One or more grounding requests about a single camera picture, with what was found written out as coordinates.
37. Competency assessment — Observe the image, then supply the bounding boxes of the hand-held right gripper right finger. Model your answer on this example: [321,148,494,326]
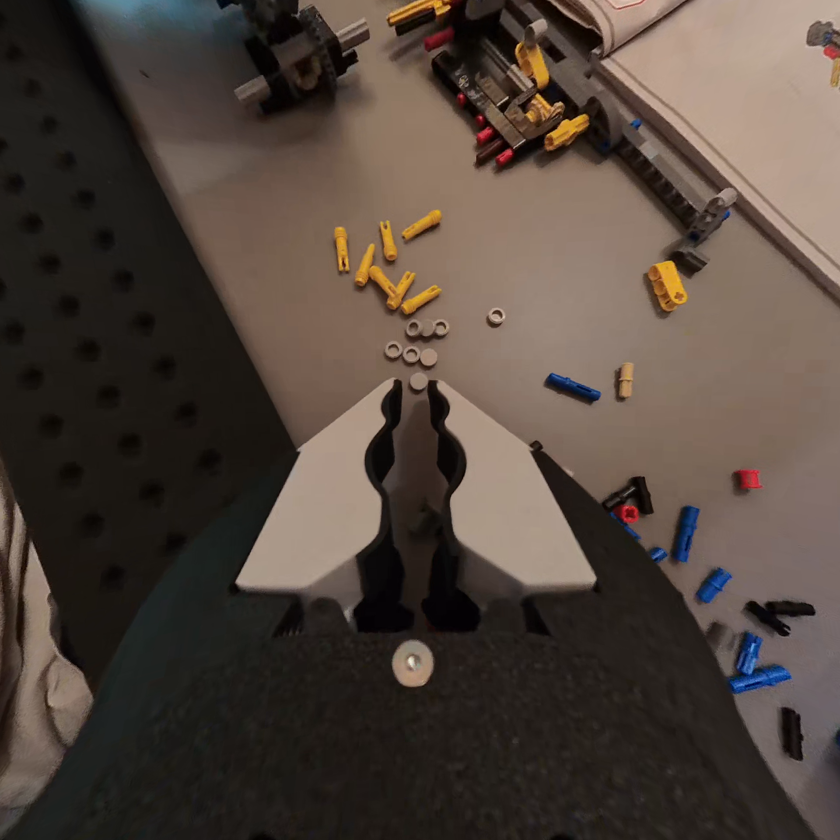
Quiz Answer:
[427,381,597,611]

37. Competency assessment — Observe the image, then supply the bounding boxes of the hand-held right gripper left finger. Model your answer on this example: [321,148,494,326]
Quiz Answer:
[236,379,403,618]

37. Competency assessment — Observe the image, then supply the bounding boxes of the cluster of grey lego bushes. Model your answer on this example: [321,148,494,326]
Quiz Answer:
[384,307,506,367]

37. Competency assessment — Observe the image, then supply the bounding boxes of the group of yellow lego pins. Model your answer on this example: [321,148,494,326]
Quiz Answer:
[333,209,444,315]

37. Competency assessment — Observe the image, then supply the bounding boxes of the heap of small lego pieces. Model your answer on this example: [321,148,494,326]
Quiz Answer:
[528,440,840,762]

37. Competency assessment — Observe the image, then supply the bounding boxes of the grey lego gear assembly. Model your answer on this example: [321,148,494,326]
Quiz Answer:
[235,0,370,116]

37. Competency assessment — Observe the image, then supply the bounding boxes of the lego instruction booklet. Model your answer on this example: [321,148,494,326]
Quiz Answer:
[545,0,840,296]

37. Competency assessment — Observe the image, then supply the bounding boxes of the blue lego pin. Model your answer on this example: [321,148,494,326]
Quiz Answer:
[545,373,601,403]

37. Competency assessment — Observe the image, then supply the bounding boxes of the yellow lego connector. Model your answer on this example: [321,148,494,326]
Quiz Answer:
[646,260,689,312]

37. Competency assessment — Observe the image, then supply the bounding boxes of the long lego chassis assembly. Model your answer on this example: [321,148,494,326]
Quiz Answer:
[387,0,739,250]

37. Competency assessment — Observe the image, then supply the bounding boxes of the black perforated foam pad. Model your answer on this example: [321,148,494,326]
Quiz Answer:
[0,0,296,690]

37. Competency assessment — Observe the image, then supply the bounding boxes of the person's white shirt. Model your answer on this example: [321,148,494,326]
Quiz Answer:
[0,459,93,815]

